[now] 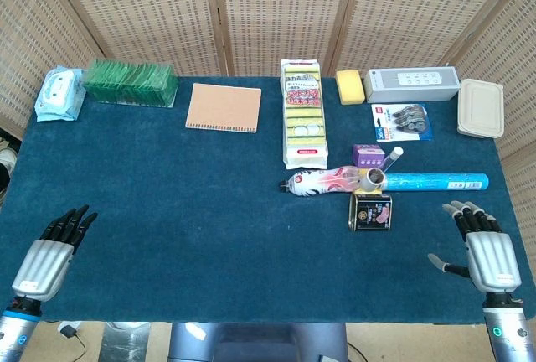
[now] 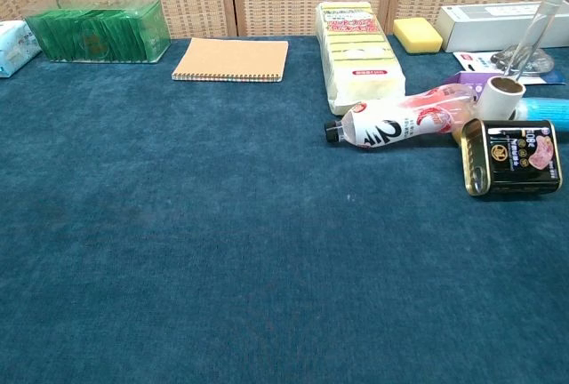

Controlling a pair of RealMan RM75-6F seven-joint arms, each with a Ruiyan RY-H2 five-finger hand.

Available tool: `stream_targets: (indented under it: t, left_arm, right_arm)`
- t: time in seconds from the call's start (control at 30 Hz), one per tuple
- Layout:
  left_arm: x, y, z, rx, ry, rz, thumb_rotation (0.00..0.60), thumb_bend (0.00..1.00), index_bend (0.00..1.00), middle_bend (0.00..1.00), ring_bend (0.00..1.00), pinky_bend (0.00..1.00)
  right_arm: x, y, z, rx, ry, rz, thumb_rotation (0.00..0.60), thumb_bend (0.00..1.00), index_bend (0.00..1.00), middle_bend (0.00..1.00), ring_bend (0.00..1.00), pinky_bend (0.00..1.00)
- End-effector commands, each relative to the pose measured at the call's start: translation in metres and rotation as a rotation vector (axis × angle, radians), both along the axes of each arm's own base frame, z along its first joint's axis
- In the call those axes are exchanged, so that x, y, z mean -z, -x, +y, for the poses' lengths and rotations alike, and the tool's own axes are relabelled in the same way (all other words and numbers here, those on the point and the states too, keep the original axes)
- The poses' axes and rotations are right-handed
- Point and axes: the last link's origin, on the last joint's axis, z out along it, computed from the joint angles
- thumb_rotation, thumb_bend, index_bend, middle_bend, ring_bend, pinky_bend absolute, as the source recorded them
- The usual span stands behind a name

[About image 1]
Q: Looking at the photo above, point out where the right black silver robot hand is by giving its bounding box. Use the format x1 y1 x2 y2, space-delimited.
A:
427 200 523 295

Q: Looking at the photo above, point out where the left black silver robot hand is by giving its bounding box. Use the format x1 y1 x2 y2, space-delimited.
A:
11 204 99 303

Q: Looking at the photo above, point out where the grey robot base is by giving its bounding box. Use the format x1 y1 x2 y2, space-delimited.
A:
167 322 349 362

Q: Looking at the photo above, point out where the light blue cylinder tube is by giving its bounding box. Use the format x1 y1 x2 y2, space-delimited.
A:
383 172 490 194

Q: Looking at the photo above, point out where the white shoe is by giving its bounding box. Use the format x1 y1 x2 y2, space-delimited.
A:
0 147 20 174

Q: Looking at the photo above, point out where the black luncheon meat can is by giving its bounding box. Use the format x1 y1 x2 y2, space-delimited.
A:
348 193 394 232

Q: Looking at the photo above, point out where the beige lidded lunch container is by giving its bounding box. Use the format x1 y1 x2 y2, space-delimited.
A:
456 78 505 140

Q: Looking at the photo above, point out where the dark blue table mat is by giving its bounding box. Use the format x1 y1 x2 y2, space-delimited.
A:
0 75 536 324

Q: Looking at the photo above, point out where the small purple box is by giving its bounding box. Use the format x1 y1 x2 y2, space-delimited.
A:
352 143 386 169

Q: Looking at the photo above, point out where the correction tape blister pack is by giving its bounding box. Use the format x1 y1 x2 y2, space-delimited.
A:
370 103 436 143

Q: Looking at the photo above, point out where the light blue wet wipes pack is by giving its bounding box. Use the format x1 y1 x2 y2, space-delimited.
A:
34 65 87 123

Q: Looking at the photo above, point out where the plastic bottle red white label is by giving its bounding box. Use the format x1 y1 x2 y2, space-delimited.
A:
278 164 363 198

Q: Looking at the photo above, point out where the white power strip box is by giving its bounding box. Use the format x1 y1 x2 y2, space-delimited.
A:
363 66 461 104

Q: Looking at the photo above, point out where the clear box of green packets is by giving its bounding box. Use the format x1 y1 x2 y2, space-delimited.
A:
81 59 179 108

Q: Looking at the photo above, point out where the yellow sponge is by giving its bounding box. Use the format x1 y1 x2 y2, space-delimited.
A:
335 69 365 106

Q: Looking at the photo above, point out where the yellow sponge multipack bag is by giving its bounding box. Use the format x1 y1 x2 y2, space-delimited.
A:
280 59 329 170

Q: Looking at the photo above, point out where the brown spiral notebook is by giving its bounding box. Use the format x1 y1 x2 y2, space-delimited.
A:
185 82 262 133

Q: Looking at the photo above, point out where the woven folding screen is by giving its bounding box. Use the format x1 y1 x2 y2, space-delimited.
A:
0 0 536 162

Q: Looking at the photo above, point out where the shiny metal post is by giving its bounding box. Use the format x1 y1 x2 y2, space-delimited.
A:
100 322 151 362

